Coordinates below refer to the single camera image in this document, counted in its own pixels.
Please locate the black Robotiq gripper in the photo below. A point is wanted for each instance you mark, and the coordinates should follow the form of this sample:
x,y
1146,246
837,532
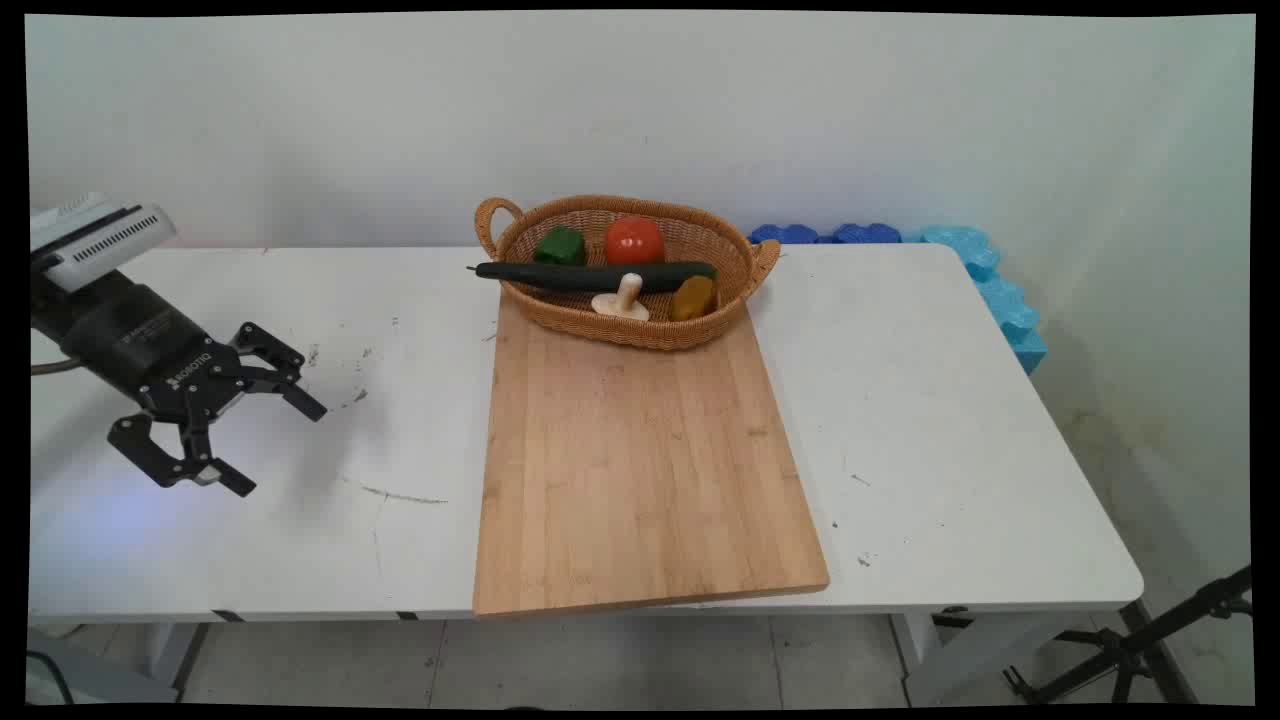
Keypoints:
x,y
140,335

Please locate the yellow-brown potato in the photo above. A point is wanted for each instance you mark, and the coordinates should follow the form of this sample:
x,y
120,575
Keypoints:
x,y
692,298

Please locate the white table leg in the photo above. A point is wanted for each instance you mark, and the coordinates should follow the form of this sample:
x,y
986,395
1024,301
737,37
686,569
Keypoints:
x,y
175,655
960,660

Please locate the long dark green cucumber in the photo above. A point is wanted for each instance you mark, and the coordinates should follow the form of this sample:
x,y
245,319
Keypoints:
x,y
560,275

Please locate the green bell pepper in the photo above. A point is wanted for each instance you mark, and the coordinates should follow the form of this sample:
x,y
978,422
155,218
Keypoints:
x,y
560,246

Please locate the beige mushroom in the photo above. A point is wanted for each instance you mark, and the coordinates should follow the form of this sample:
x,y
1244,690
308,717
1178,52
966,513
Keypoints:
x,y
626,300

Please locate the bamboo cutting board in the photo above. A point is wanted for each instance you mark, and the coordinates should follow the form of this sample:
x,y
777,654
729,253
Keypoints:
x,y
640,460

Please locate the red tomato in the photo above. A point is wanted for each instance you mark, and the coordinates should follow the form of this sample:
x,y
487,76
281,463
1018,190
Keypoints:
x,y
634,241

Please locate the dark blue foam block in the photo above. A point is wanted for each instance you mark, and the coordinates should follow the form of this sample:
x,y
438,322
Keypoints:
x,y
868,233
785,234

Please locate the light blue foam strip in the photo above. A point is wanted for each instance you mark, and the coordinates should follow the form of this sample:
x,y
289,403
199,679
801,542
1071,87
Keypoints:
x,y
1005,300

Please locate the black tripod stand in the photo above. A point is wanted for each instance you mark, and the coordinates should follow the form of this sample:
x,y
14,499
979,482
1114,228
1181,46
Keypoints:
x,y
1130,650

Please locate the white slotted wrist camera box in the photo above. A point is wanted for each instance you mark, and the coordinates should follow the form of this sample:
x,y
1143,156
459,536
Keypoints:
x,y
110,245

